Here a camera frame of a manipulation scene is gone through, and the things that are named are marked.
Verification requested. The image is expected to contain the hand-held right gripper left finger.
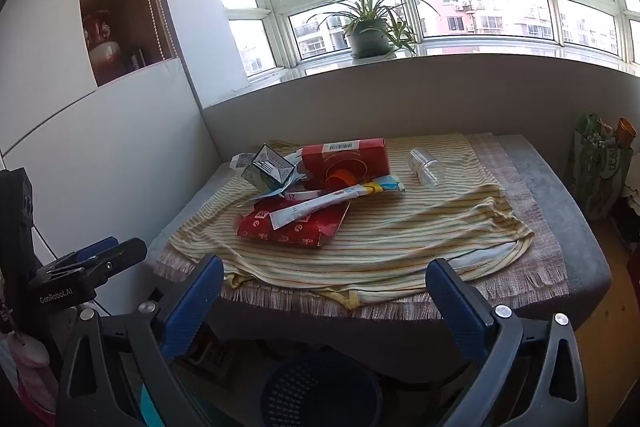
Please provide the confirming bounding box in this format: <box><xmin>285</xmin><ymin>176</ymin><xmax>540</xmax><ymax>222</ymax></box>
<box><xmin>55</xmin><ymin>253</ymin><xmax>226</xmax><ymax>427</ymax></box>

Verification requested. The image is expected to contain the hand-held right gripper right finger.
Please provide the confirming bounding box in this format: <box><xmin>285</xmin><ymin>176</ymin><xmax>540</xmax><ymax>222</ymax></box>
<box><xmin>425</xmin><ymin>258</ymin><xmax>588</xmax><ymax>427</ymax></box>

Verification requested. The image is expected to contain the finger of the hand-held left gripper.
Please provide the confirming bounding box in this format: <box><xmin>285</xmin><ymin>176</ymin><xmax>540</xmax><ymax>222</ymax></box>
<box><xmin>75</xmin><ymin>237</ymin><xmax>149</xmax><ymax>289</ymax></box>
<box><xmin>47</xmin><ymin>236</ymin><xmax>120</xmax><ymax>272</ymax></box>

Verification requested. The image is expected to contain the blue plastic basket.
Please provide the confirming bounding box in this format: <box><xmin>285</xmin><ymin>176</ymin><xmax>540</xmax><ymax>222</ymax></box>
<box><xmin>261</xmin><ymin>347</ymin><xmax>384</xmax><ymax>427</ymax></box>

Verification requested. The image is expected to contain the orange plastic cup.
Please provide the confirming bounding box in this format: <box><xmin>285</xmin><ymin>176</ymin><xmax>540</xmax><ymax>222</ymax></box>
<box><xmin>325</xmin><ymin>168</ymin><xmax>359</xmax><ymax>192</ymax></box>

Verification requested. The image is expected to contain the pale pink cloth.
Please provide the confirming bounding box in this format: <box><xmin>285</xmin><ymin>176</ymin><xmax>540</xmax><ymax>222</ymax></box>
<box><xmin>9</xmin><ymin>336</ymin><xmax>57</xmax><ymax>414</ymax></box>

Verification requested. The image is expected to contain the yellow striped cloth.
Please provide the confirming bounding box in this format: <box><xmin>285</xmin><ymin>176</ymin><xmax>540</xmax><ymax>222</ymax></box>
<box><xmin>167</xmin><ymin>133</ymin><xmax>535</xmax><ymax>310</ymax></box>

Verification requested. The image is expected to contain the red printed wrapper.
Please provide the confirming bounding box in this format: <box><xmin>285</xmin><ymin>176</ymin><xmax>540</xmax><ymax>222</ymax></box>
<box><xmin>236</xmin><ymin>196</ymin><xmax>351</xmax><ymax>248</ymax></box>

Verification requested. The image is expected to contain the white cabinet with wooden shelves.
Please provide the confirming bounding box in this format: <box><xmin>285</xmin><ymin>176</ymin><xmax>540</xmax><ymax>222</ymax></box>
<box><xmin>0</xmin><ymin>0</ymin><xmax>223</xmax><ymax>268</ymax></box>

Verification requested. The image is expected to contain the fringed woven mat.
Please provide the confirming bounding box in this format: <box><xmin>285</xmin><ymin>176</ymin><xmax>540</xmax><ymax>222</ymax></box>
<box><xmin>147</xmin><ymin>132</ymin><xmax>571</xmax><ymax>321</ymax></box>

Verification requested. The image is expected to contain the grey blanket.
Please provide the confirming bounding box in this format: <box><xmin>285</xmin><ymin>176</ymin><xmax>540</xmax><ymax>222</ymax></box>
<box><xmin>145</xmin><ymin>134</ymin><xmax>613</xmax><ymax>383</ymax></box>

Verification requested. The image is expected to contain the clear plastic cup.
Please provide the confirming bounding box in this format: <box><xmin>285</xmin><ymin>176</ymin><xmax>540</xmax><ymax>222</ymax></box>
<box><xmin>409</xmin><ymin>148</ymin><xmax>447</xmax><ymax>186</ymax></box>

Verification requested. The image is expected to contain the white paper label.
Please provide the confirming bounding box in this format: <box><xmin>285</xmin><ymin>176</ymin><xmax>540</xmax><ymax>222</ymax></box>
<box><xmin>229</xmin><ymin>152</ymin><xmax>257</xmax><ymax>172</ymax></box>

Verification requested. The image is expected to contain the crumpled white blue paper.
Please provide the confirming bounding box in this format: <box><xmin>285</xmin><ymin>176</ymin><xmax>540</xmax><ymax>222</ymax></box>
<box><xmin>247</xmin><ymin>154</ymin><xmax>326</xmax><ymax>204</ymax></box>

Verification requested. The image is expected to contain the grey green small carton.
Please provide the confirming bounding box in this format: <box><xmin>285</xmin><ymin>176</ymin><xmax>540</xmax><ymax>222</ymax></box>
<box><xmin>240</xmin><ymin>144</ymin><xmax>299</xmax><ymax>195</ymax></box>

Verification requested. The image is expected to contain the white toothpaste tube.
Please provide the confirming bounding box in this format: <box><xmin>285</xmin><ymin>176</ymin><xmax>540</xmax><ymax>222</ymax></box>
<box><xmin>269</xmin><ymin>174</ymin><xmax>406</xmax><ymax>230</ymax></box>

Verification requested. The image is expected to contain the red cardboard box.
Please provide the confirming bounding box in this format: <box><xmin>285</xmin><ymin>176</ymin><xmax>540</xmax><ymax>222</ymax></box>
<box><xmin>300</xmin><ymin>138</ymin><xmax>392</xmax><ymax>190</ymax></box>

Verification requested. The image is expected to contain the green tote bag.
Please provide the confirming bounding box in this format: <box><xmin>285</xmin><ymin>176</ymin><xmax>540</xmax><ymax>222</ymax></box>
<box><xmin>567</xmin><ymin>114</ymin><xmax>634</xmax><ymax>222</ymax></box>

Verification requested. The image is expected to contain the red ceramic vase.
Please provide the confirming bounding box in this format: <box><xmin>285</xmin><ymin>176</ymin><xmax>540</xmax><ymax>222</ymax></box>
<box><xmin>82</xmin><ymin>10</ymin><xmax>124</xmax><ymax>82</ymax></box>

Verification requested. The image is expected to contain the orange flower pot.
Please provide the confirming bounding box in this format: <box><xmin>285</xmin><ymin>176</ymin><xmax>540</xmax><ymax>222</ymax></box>
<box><xmin>615</xmin><ymin>118</ymin><xmax>639</xmax><ymax>148</ymax></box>

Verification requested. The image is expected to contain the potted spider plant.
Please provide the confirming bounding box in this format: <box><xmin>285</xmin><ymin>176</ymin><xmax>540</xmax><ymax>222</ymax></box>
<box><xmin>306</xmin><ymin>0</ymin><xmax>441</xmax><ymax>60</ymax></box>

